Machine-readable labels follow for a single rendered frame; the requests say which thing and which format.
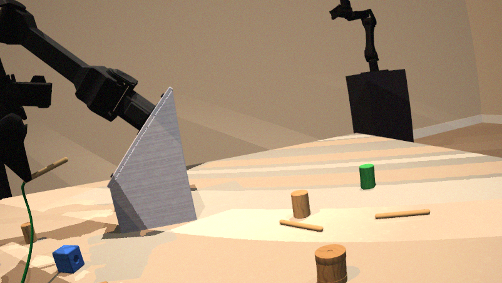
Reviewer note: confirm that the green string with wooden stick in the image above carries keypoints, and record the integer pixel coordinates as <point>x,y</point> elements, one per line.
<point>35,175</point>

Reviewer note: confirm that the blue block with hole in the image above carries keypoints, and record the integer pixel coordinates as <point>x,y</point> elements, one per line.
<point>68,258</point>

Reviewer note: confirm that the green cylinder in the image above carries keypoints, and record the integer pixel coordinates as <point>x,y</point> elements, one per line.
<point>367,176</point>

